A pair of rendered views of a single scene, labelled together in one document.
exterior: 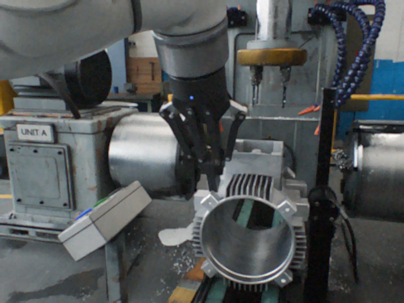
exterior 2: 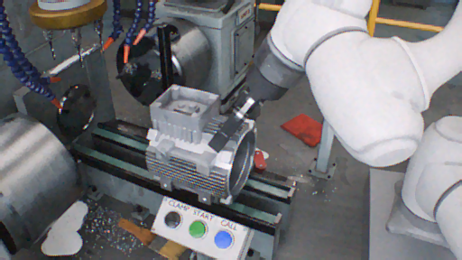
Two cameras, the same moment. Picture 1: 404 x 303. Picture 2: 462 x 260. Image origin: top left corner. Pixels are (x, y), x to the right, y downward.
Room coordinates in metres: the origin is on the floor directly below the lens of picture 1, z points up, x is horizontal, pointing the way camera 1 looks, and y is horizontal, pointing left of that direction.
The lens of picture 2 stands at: (0.42, 0.60, 1.61)
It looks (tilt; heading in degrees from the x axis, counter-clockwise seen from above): 37 degrees down; 282
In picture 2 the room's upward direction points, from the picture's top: straight up
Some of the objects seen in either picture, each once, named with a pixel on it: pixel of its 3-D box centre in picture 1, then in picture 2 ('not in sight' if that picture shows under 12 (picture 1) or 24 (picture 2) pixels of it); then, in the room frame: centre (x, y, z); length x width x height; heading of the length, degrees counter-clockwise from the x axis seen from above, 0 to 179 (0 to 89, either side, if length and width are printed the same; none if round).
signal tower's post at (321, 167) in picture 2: not in sight; (332, 113); (0.33, -0.32, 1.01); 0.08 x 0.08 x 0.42; 76
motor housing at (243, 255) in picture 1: (252, 216); (203, 151); (0.63, -0.09, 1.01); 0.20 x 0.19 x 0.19; 167
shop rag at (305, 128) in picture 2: not in sight; (307, 128); (0.38, -0.52, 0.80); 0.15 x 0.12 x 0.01; 142
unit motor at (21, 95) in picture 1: (49, 113); not in sight; (1.05, 0.46, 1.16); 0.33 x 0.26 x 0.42; 76
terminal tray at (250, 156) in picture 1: (255, 164); (186, 114); (0.67, -0.10, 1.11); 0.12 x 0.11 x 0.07; 167
